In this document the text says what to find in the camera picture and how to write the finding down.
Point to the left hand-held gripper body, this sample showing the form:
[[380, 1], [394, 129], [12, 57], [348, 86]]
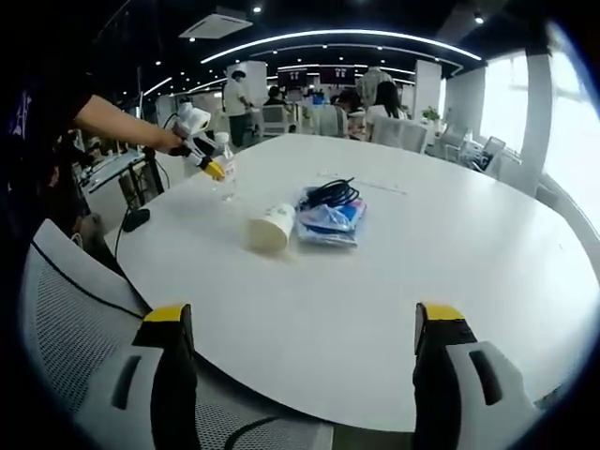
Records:
[[190, 122]]

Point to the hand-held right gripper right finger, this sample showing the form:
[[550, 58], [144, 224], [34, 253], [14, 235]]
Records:
[[464, 398]]

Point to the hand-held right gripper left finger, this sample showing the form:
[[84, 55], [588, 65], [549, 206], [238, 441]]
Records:
[[140, 398]]

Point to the clear water bottle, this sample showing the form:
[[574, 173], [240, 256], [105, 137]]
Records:
[[227, 187]]

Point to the white paper cup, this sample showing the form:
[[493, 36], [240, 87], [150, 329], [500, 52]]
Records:
[[269, 229]]

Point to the clear bag with blue pad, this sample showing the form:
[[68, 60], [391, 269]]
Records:
[[328, 232]]

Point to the person's left hand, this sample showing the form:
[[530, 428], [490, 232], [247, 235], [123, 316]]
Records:
[[169, 141]]

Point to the white background office chair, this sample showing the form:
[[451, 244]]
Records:
[[275, 119], [398, 136]]

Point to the laptop stand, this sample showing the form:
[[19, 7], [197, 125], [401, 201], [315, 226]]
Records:
[[117, 169]]

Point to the black mouse-shaped device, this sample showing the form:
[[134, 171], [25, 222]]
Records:
[[137, 219]]

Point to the ceiling air vent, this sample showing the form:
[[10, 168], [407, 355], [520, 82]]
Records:
[[215, 25]]

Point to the white mesh office chair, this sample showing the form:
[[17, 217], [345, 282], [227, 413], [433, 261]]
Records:
[[70, 319]]

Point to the white table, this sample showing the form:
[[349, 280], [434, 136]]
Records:
[[351, 304]]

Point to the curved ceiling light strip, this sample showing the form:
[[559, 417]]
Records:
[[337, 34]]

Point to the potted plant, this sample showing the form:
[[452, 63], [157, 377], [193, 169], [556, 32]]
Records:
[[430, 114]]

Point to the bright window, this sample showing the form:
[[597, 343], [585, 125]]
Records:
[[506, 103]]

